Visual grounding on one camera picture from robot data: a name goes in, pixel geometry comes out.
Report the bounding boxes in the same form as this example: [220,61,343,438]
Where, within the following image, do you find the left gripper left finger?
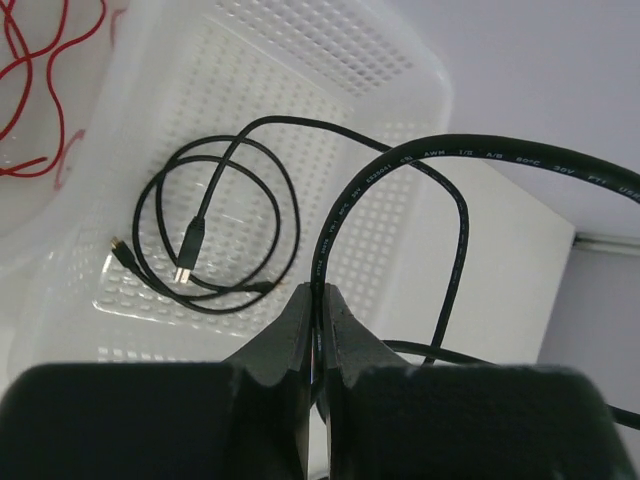
[1,284,312,479]

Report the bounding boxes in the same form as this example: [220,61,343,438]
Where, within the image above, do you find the white solid plastic tub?
[1,1,129,237]

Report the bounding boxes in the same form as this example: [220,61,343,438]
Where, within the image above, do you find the white perforated rectangular basket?
[1,1,448,376]

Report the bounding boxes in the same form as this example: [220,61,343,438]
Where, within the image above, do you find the thick red wire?
[0,0,109,176]

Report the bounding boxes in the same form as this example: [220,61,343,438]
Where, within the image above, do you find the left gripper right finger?
[322,285,625,479]

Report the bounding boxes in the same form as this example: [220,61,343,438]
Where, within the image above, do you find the black USB cable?
[309,132,640,431]
[109,115,471,369]

